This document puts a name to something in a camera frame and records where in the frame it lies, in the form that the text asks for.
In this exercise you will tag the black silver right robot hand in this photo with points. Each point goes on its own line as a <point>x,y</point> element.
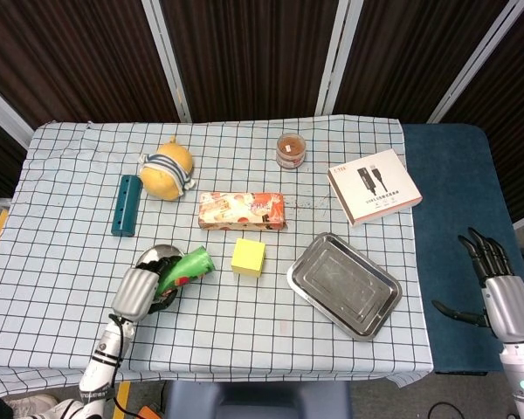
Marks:
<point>508,305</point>

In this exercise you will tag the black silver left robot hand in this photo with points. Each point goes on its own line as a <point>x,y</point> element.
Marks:
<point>135,292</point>

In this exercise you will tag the green snack can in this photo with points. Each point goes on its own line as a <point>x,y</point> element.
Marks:
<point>192,266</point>

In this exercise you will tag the yellow cube block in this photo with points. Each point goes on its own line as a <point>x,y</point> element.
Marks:
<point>248,257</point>

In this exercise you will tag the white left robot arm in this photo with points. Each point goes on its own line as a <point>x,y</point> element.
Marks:
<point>100,371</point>

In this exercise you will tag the teal rectangular bar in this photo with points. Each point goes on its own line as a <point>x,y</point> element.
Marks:
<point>126,207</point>

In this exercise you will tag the dark blue table pad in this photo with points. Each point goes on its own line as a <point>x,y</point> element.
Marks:
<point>454,218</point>

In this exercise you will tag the white checkered tablecloth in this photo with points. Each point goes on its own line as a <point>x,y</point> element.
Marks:
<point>244,327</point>

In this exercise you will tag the yellow plush toy striped cloth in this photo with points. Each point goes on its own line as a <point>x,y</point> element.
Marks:
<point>166,174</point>

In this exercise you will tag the orange object on floor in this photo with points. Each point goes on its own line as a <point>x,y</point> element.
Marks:
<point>147,414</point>

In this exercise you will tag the orange printed snack box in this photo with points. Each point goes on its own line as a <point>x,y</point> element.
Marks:
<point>240,211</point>

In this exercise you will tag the white sneaker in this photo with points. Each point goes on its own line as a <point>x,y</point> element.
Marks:
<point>30,403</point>

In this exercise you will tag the dark blue chair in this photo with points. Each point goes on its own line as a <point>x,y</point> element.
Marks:
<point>253,401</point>

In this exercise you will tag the rectangular steel tray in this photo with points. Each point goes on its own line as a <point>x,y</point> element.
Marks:
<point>345,286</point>

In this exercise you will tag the small clear jar brown contents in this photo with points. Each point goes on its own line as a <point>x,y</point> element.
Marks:
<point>290,150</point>

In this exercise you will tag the dark brown folding screen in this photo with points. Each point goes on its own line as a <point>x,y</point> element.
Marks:
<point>253,52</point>

